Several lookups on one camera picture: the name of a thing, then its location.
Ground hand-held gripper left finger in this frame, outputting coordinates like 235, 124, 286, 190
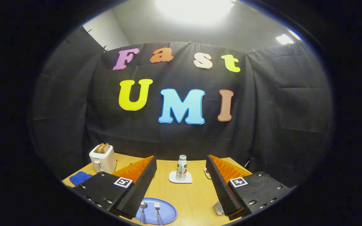
71, 155, 157, 220

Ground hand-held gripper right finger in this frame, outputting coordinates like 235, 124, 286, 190
206, 154, 298, 221

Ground fork with blue checked handle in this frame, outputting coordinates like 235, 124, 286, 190
154, 202, 164, 226

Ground white square coaster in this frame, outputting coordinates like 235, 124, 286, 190
168, 171, 193, 184

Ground blue round plate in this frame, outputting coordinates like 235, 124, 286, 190
135, 197, 177, 225

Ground white toaster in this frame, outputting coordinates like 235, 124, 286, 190
89, 144, 117, 174

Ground small bottle with green label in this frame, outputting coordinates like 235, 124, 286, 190
176, 155, 188, 181

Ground blue folded towel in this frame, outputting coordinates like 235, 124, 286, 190
69, 171, 93, 186

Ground small ceiling light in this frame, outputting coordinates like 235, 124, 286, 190
275, 34, 294, 45

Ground large ceiling light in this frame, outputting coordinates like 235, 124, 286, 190
156, 0, 235, 25

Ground metal wire cutlery rack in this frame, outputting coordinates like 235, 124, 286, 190
213, 201, 225, 216

